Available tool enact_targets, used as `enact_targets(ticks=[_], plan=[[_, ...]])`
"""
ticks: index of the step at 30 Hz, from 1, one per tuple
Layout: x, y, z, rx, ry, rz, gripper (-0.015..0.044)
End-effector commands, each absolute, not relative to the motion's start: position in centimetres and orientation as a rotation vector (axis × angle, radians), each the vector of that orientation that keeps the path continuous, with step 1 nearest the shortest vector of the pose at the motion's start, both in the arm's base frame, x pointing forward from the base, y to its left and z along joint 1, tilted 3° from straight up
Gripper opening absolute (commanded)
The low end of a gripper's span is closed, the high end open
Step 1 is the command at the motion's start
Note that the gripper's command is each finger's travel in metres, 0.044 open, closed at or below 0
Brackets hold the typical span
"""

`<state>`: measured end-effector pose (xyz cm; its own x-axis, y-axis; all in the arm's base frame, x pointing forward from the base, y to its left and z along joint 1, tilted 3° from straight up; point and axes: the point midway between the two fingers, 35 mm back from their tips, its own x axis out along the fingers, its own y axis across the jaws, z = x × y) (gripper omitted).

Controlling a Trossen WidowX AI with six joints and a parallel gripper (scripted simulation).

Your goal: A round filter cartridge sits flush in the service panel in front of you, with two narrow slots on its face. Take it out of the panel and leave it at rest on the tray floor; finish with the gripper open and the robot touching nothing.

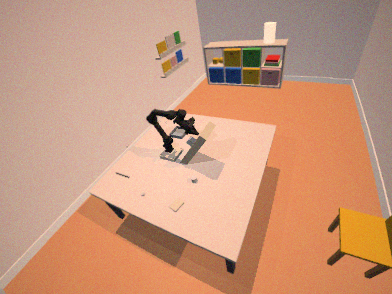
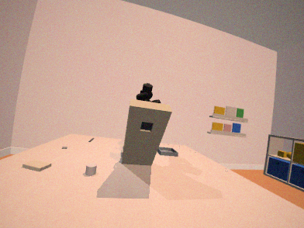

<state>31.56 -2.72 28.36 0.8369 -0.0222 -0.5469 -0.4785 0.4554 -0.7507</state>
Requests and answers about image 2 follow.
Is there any flat beige box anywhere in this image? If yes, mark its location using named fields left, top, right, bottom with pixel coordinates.
left=22, top=160, right=52, bottom=171

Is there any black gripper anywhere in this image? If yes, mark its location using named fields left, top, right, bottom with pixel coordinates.
left=136, top=92, right=150, bottom=102

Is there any grey cylinder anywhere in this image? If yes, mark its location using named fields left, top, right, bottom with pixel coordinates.
left=85, top=163, right=97, bottom=176

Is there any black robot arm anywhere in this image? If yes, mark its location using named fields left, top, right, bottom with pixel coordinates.
left=140, top=83, right=161, bottom=103

